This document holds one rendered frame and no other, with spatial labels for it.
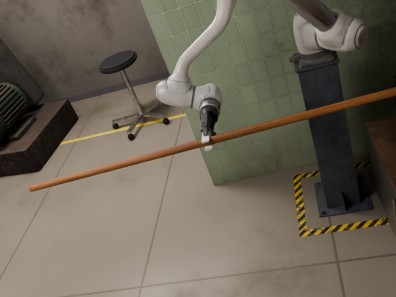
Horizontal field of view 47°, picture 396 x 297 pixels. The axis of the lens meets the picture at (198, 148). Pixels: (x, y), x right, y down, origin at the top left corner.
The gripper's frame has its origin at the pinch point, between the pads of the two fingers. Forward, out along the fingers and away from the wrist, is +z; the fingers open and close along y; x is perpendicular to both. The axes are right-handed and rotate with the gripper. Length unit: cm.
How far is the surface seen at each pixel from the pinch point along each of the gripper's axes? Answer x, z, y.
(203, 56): 13, -119, 15
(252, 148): 1, -119, 92
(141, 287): 82, -34, 116
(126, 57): 105, -244, 46
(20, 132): 237, -229, 85
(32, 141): 219, -213, 89
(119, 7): 122, -338, 24
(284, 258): -8, -38, 117
